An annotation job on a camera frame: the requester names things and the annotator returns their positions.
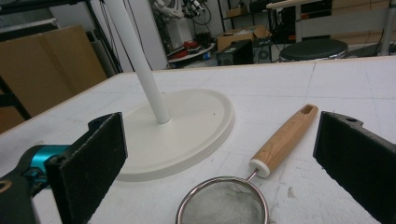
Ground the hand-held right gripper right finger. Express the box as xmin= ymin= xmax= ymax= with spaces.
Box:
xmin=312 ymin=110 xmax=396 ymax=224

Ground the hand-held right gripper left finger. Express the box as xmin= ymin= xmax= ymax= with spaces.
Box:
xmin=46 ymin=111 xmax=129 ymax=224

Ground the wooden handled mesh strainer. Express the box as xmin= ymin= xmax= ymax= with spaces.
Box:
xmin=175 ymin=104 xmax=319 ymax=224

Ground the white round base stand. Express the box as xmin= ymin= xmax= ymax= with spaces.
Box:
xmin=104 ymin=0 xmax=236 ymax=183

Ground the brown cardboard sheet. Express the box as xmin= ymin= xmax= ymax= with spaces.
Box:
xmin=0 ymin=24 xmax=108 ymax=134

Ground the black round stool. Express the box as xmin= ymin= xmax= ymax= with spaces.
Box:
xmin=278 ymin=38 xmax=349 ymax=63

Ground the white desk with metal legs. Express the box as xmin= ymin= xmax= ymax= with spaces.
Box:
xmin=265 ymin=0 xmax=396 ymax=57

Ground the black computer case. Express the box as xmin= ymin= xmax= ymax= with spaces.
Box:
xmin=216 ymin=39 xmax=255 ymax=66

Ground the open cardboard box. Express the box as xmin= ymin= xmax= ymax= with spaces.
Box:
xmin=217 ymin=25 xmax=272 ymax=52

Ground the white robot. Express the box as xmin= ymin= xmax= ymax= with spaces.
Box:
xmin=152 ymin=0 xmax=208 ymax=22

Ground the black metal frame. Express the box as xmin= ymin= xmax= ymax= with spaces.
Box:
xmin=0 ymin=76 xmax=33 ymax=121

